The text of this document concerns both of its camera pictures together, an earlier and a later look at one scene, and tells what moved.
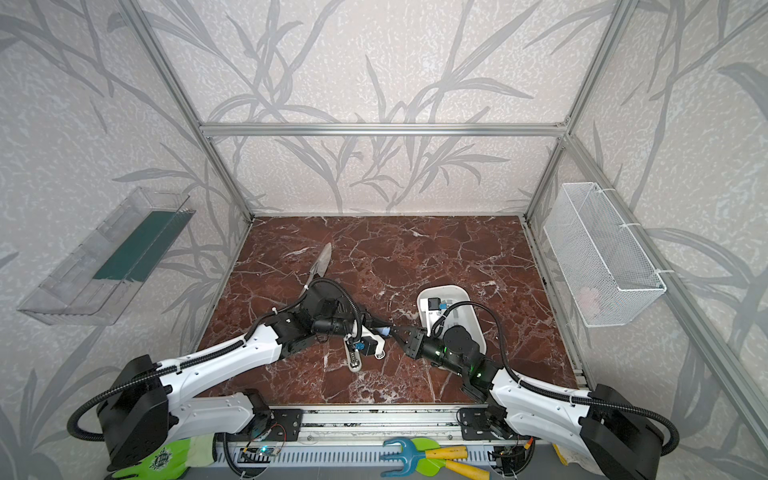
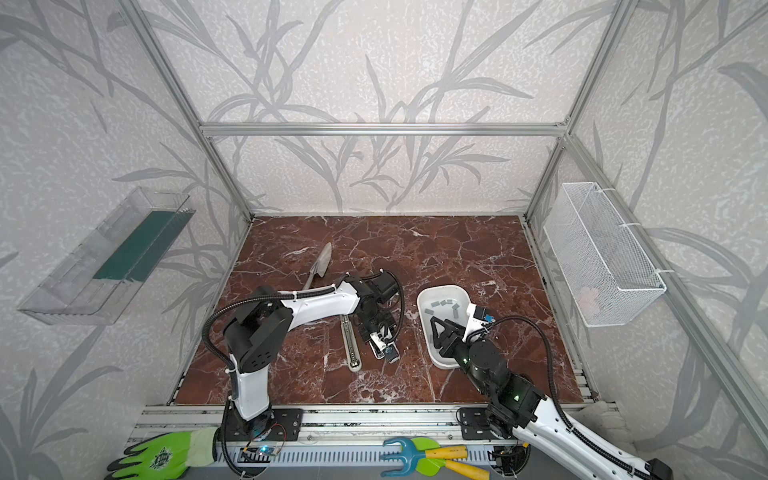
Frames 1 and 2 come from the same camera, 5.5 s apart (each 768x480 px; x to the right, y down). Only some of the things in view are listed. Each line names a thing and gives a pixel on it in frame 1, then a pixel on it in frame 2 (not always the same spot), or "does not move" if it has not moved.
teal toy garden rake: x=412 y=455 does not move
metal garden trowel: x=319 y=267 does not move
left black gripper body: x=363 y=330 → x=377 y=330
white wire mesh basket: x=606 y=275 does not move
